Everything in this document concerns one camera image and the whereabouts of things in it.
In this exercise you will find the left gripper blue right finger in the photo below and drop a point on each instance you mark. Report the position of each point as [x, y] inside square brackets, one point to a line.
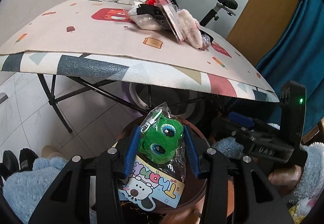
[192, 148]

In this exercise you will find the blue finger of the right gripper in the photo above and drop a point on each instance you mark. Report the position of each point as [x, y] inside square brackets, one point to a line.
[241, 120]

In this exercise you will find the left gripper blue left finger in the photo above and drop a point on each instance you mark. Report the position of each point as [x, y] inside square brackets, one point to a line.
[130, 150]

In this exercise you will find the green plush toy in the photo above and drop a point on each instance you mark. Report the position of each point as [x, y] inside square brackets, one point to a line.
[162, 138]

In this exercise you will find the white fluffy sock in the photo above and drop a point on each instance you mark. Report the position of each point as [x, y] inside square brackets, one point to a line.
[190, 27]

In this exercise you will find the black round dish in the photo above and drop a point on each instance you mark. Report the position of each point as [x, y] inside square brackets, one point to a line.
[206, 38]

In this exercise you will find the red cigarette box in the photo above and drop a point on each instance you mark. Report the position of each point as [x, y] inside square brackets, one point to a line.
[148, 2]

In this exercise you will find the brown round trash bin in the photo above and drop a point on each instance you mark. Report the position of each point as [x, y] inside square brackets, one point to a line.
[194, 189]

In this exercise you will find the person's right hand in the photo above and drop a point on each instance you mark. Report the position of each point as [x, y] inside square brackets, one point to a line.
[286, 179]

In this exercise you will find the blue curtain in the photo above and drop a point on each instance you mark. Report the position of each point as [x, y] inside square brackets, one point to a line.
[298, 56]

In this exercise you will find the black slipper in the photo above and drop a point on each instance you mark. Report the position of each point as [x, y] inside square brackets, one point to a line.
[9, 164]
[26, 159]

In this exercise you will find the blue fleece sleeve left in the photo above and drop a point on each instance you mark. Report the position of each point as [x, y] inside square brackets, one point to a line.
[24, 190]

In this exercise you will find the folding table with patterned cover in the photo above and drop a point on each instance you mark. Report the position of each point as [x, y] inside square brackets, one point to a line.
[126, 49]

